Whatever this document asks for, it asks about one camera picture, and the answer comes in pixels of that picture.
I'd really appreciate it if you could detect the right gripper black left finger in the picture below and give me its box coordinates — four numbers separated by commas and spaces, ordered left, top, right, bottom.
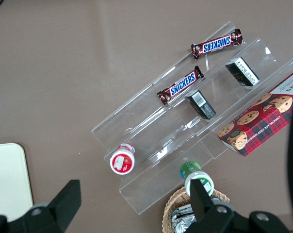
0, 179, 82, 233

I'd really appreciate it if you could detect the red tartan cookie box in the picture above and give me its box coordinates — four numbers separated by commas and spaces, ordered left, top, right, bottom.
216, 69, 293, 157

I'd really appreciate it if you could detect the small black carton box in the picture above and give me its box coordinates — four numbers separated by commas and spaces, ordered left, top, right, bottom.
185, 89, 217, 120
225, 56, 261, 87

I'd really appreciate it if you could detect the cream plastic serving tray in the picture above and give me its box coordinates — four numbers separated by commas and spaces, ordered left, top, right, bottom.
0, 142, 34, 222

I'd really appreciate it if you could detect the Snickers chocolate bar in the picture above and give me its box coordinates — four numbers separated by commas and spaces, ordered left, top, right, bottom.
157, 66, 205, 106
191, 28, 243, 60

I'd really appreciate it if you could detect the wicker basket holding foil packs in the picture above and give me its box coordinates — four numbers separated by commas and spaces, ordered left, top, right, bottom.
162, 186, 231, 233

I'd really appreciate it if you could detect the foil-wrapped sandwich stack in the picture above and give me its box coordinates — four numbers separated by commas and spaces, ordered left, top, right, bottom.
170, 203, 198, 233

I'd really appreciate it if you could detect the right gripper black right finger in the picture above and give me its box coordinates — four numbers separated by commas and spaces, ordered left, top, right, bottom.
182, 179, 293, 233

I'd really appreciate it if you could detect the red-lid strawberry yogurt cup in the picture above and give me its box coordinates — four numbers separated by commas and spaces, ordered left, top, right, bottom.
109, 142, 137, 175

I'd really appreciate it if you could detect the clear acrylic stepped display stand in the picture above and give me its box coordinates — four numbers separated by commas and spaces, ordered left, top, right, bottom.
91, 21, 293, 216

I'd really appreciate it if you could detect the green-label white-lid cup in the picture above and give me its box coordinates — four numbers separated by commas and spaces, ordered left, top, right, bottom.
179, 161, 214, 197

